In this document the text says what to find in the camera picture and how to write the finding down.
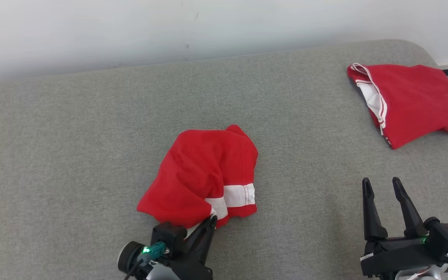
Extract teal cable connector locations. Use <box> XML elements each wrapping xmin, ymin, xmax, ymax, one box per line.
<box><xmin>142</xmin><ymin>241</ymin><xmax>167</xmax><ymax>261</ymax></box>

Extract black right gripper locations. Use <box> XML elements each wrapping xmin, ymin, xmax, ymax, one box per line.
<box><xmin>360</xmin><ymin>177</ymin><xmax>448</xmax><ymax>278</ymax></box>

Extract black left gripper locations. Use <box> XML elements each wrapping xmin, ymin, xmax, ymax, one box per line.
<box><xmin>117</xmin><ymin>216</ymin><xmax>218</xmax><ymax>280</ymax></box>

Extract red basketball jersey with number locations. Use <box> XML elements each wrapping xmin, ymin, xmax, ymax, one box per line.
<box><xmin>346</xmin><ymin>63</ymin><xmax>448</xmax><ymax>151</ymax></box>

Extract red shorts with white stripe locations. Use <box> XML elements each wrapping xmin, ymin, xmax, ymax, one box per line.
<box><xmin>136</xmin><ymin>124</ymin><xmax>259</xmax><ymax>231</ymax></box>

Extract grey fabric sofa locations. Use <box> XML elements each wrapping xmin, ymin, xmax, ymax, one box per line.
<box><xmin>0</xmin><ymin>39</ymin><xmax>448</xmax><ymax>280</ymax></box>

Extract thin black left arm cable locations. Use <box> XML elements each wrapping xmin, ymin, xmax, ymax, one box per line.
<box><xmin>124</xmin><ymin>258</ymin><xmax>144</xmax><ymax>280</ymax></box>

